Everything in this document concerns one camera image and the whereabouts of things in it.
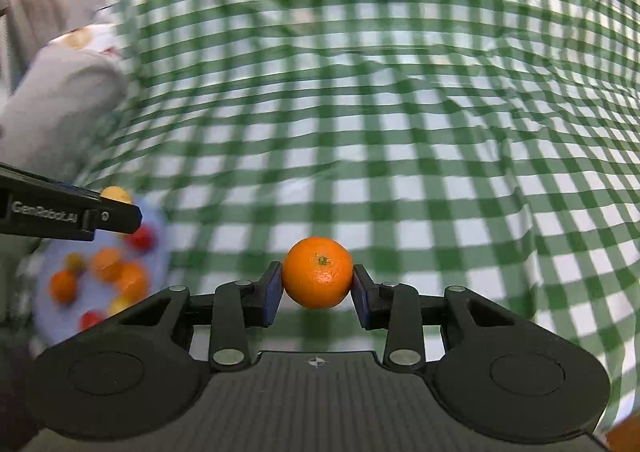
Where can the small yellow fruit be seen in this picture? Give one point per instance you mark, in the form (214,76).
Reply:
(75,262)
(120,305)
(116,193)

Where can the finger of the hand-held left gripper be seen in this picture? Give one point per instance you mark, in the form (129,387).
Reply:
(117,218)

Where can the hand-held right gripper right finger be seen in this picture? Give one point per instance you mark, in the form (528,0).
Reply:
(361,299)

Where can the red cherry tomato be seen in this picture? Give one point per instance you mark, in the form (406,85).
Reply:
(141,238)
(91,320)

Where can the green checked tablecloth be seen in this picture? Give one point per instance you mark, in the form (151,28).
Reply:
(400,132)

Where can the orange tangerine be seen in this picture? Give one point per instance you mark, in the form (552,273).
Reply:
(317,272)
(64,286)
(134,282)
(107,263)

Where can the light blue plate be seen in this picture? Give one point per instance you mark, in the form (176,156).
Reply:
(87,295)

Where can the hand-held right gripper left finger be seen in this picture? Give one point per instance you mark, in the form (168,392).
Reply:
(272,292)

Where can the white printed cloth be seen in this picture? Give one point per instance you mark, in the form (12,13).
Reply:
(97,37)

